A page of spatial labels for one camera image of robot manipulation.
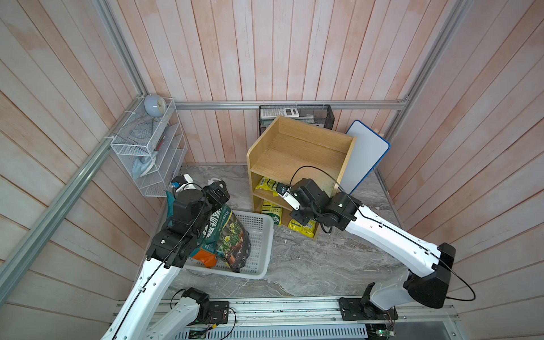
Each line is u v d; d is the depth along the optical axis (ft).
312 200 1.71
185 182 1.90
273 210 3.13
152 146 2.46
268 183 2.76
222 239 2.43
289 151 2.65
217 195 1.94
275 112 2.97
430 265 1.32
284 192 2.05
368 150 2.68
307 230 2.94
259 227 2.99
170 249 1.44
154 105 2.63
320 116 3.32
